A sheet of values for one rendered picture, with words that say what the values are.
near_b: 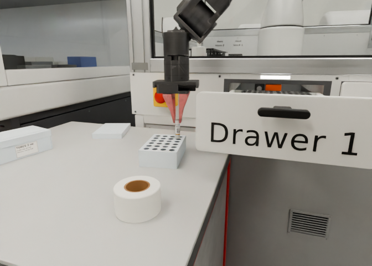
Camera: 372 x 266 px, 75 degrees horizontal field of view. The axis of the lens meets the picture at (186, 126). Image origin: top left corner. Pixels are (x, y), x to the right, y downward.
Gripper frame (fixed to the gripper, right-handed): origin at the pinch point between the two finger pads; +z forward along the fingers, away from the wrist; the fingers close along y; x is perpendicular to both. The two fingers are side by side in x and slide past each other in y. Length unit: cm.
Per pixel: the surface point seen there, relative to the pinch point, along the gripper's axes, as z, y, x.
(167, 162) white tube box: 7.1, 1.1, 9.3
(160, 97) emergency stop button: -2.7, 7.1, -16.5
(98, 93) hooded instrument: 2, 46, -60
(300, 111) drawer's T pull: -6.3, -20.6, 20.4
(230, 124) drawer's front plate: -2.6, -11.1, 14.6
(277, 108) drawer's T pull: -6.5, -17.6, 19.2
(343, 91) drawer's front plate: -5.7, -42.9, -11.0
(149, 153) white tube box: 5.3, 4.9, 9.0
